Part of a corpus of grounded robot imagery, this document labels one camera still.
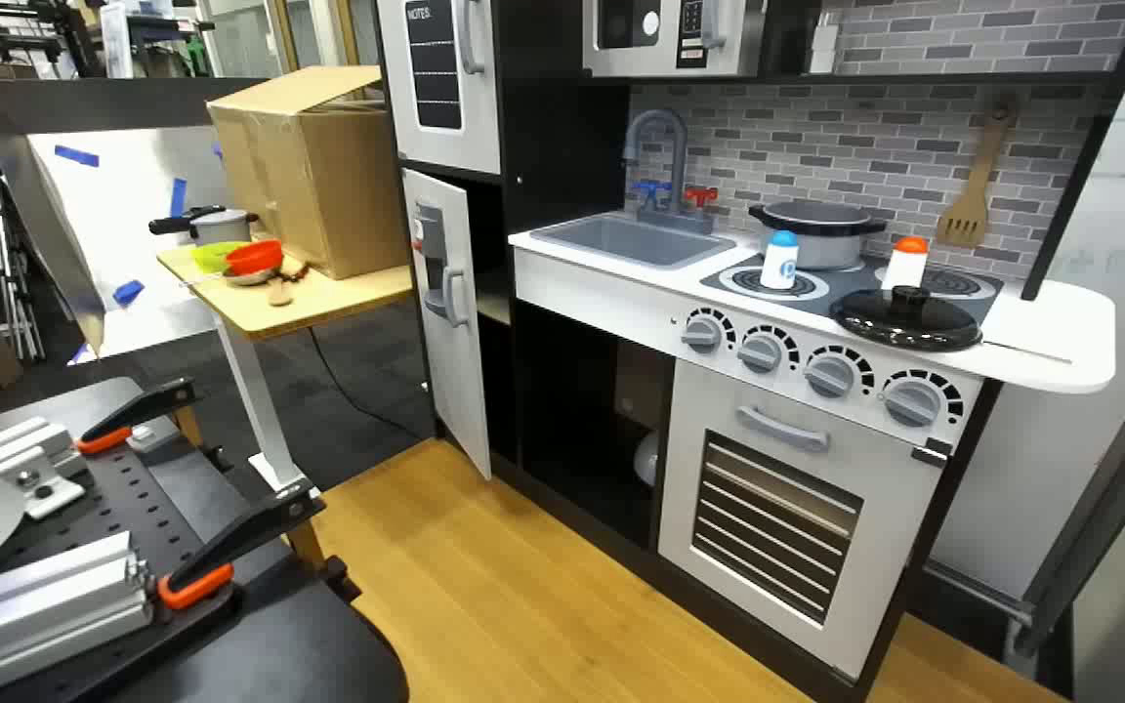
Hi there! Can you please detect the white toy microwave door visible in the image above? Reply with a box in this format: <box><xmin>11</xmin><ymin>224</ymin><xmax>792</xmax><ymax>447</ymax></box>
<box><xmin>579</xmin><ymin>0</ymin><xmax>748</xmax><ymax>84</ymax></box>

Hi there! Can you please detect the white door with grey dispenser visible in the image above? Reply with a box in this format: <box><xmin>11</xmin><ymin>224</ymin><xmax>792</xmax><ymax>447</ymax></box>
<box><xmin>398</xmin><ymin>170</ymin><xmax>494</xmax><ymax>482</ymax></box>

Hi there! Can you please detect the white door with notes board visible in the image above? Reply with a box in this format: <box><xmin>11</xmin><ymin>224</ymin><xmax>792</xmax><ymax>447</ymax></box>
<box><xmin>373</xmin><ymin>0</ymin><xmax>502</xmax><ymax>179</ymax></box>

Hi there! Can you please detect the white toy oven door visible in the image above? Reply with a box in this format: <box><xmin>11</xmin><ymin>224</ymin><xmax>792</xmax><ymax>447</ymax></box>
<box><xmin>656</xmin><ymin>358</ymin><xmax>943</xmax><ymax>684</ymax></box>

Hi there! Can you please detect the grey toy sink basin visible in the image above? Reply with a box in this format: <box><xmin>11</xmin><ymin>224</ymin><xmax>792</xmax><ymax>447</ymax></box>
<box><xmin>528</xmin><ymin>206</ymin><xmax>736</xmax><ymax>275</ymax></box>

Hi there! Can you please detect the white toy bowl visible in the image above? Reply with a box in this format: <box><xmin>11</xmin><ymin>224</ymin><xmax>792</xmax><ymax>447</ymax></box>
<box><xmin>628</xmin><ymin>429</ymin><xmax>665</xmax><ymax>491</ymax></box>

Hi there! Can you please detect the grey stove knob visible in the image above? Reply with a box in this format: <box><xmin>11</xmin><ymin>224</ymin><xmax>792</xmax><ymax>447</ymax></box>
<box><xmin>799</xmin><ymin>344</ymin><xmax>876</xmax><ymax>403</ymax></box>
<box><xmin>877</xmin><ymin>367</ymin><xmax>963</xmax><ymax>429</ymax></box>
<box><xmin>680</xmin><ymin>310</ymin><xmax>732</xmax><ymax>358</ymax></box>
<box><xmin>732</xmin><ymin>326</ymin><xmax>799</xmax><ymax>378</ymax></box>

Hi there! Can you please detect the black white toy kitchen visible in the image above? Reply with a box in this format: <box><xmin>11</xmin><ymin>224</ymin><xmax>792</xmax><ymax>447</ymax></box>
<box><xmin>370</xmin><ymin>0</ymin><xmax>1125</xmax><ymax>703</ymax></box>

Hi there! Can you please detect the grey toy faucet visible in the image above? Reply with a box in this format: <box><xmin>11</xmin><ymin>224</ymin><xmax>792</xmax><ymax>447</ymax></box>
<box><xmin>619</xmin><ymin>105</ymin><xmax>717</xmax><ymax>240</ymax></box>

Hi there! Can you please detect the light wooden table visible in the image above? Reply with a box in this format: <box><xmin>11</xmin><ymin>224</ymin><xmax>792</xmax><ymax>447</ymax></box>
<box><xmin>152</xmin><ymin>240</ymin><xmax>419</xmax><ymax>499</ymax></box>

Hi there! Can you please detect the brown toy food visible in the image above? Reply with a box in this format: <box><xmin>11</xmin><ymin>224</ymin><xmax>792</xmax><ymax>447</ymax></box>
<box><xmin>266</xmin><ymin>249</ymin><xmax>311</xmax><ymax>310</ymax></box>

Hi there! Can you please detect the large plain cardboard box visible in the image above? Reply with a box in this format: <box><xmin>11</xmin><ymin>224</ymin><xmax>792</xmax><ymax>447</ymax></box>
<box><xmin>202</xmin><ymin>64</ymin><xmax>415</xmax><ymax>283</ymax></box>

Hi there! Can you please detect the grey toy pot with lid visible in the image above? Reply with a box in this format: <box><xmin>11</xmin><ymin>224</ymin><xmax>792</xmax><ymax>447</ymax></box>
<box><xmin>745</xmin><ymin>197</ymin><xmax>891</xmax><ymax>275</ymax></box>

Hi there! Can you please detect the red toy food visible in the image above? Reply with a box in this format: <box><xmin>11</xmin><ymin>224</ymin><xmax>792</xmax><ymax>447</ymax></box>
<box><xmin>222</xmin><ymin>240</ymin><xmax>283</xmax><ymax>283</ymax></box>

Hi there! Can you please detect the white shaker with orange cap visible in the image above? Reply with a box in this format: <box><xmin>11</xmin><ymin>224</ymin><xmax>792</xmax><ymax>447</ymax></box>
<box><xmin>877</xmin><ymin>236</ymin><xmax>932</xmax><ymax>293</ymax></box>

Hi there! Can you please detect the green toy food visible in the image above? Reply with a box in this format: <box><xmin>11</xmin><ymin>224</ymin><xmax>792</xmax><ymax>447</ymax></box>
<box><xmin>187</xmin><ymin>240</ymin><xmax>245</xmax><ymax>275</ymax></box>

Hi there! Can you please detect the black orange bar clamp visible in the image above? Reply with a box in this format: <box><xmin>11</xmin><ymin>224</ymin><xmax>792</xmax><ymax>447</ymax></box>
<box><xmin>70</xmin><ymin>378</ymin><xmax>200</xmax><ymax>460</ymax></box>
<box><xmin>146</xmin><ymin>486</ymin><xmax>329</xmax><ymax>619</ymax></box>

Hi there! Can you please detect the wooden toy spatula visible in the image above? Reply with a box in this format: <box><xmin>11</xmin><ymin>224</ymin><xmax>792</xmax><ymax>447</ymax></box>
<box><xmin>932</xmin><ymin>94</ymin><xmax>1024</xmax><ymax>254</ymax></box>

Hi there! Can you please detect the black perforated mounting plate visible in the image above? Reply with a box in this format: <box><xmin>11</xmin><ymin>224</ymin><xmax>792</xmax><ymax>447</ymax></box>
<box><xmin>0</xmin><ymin>374</ymin><xmax>415</xmax><ymax>703</ymax></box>

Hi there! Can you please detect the leaning whiteboard with blue magnets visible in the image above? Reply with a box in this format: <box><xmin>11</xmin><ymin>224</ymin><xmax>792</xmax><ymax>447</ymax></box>
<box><xmin>0</xmin><ymin>120</ymin><xmax>245</xmax><ymax>365</ymax></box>

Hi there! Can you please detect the white panel with pen marks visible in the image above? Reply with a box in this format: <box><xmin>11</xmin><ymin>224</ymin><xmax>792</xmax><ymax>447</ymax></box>
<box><xmin>930</xmin><ymin>0</ymin><xmax>1125</xmax><ymax>603</ymax></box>

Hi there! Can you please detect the aluminium extrusion bar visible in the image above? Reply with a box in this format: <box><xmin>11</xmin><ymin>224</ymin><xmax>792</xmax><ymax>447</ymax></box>
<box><xmin>0</xmin><ymin>528</ymin><xmax>157</xmax><ymax>701</ymax></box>

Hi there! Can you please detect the black floor cable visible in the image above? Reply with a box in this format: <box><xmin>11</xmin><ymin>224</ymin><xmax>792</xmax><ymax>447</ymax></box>
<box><xmin>304</xmin><ymin>326</ymin><xmax>428</xmax><ymax>442</ymax></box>

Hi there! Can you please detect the silver pot with black handle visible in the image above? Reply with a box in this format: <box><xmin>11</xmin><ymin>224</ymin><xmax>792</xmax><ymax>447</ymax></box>
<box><xmin>146</xmin><ymin>202</ymin><xmax>261</xmax><ymax>249</ymax></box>

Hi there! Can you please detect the aluminium bracket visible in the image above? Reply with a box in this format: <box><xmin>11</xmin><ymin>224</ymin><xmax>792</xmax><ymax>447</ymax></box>
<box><xmin>0</xmin><ymin>414</ymin><xmax>90</xmax><ymax>525</ymax></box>

